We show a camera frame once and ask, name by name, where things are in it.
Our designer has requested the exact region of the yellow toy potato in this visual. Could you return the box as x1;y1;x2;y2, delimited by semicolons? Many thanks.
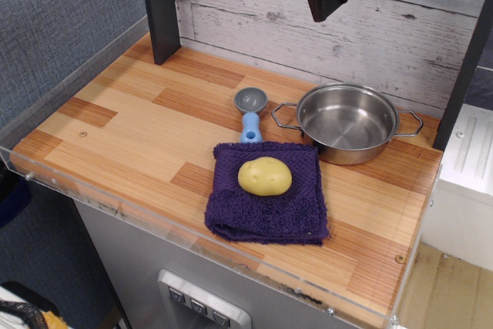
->
237;156;293;196

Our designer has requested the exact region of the blue grey ice cream scoop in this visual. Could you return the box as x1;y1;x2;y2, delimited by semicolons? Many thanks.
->
233;87;268;144

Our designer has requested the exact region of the stainless steel pot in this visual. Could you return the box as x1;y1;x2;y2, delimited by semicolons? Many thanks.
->
271;82;424;166

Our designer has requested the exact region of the purple folded towel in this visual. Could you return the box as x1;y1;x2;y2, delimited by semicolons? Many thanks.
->
205;141;330;245

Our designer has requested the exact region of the white drawer unit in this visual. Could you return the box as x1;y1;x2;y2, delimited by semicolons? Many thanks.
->
421;104;492;270

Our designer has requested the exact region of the clear acrylic edge guard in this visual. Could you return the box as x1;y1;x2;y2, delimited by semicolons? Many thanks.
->
1;19;441;328

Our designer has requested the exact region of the grey toy kitchen cabinet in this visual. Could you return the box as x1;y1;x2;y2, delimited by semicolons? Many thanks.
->
76;202;391;328

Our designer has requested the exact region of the silver dispenser button panel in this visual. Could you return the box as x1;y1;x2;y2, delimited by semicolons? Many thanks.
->
157;269;253;328

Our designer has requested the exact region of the dark grey left post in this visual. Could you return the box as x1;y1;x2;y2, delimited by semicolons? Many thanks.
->
145;0;181;65

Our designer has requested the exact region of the dark grey post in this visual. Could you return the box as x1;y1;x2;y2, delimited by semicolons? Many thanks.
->
145;0;181;65
432;0;492;151

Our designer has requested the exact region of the dark grey right post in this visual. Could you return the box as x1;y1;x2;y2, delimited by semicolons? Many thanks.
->
432;0;492;151

